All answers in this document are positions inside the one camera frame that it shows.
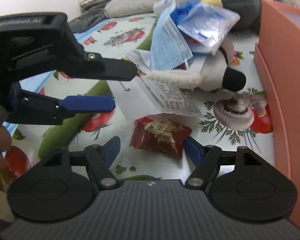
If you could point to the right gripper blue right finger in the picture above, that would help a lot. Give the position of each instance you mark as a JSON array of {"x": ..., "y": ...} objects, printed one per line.
[{"x": 206, "y": 162}]

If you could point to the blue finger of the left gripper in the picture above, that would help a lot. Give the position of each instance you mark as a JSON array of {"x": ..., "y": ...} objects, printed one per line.
[
  {"x": 35, "y": 109},
  {"x": 107, "y": 67}
]

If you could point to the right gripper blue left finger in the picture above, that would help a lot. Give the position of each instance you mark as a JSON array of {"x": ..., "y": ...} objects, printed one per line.
[{"x": 99, "y": 159}]

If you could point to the red snack packet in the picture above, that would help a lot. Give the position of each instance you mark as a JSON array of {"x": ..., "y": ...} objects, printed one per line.
[{"x": 160, "y": 136}]

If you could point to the white paper receipt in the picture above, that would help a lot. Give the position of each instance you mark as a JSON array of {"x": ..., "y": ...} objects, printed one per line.
[{"x": 142, "y": 97}]

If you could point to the blue face mask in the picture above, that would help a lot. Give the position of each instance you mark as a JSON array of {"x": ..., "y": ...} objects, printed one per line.
[{"x": 169, "y": 48}]

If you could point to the blue white plastic packet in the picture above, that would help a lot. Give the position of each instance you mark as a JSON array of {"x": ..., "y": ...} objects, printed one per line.
[{"x": 208, "y": 25}]

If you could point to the light blue blanket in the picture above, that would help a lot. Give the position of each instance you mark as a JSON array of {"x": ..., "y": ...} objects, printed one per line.
[{"x": 33, "y": 44}]

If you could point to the dark grey blanket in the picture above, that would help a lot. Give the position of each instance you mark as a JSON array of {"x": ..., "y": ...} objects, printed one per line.
[{"x": 90, "y": 17}]

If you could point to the orange cardboard box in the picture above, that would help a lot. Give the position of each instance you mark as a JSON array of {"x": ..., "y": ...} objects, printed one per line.
[{"x": 277, "y": 57}]

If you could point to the large grey penguin plush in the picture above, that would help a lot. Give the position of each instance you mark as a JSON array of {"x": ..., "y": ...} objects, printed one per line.
[{"x": 237, "y": 5}]

